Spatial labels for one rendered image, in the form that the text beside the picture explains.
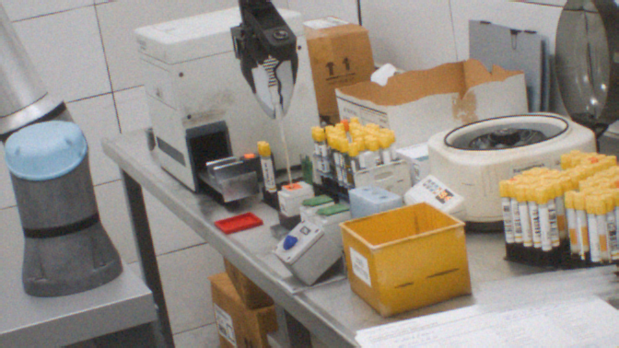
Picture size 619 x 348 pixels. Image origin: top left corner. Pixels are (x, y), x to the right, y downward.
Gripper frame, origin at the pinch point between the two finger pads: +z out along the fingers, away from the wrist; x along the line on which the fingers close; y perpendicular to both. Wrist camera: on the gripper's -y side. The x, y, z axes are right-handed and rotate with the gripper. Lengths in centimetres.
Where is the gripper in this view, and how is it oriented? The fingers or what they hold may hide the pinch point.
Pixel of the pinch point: (278, 110)
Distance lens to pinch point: 199.2
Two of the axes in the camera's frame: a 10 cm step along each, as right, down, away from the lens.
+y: -3.4, -1.9, 9.2
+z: 1.6, 9.5, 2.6
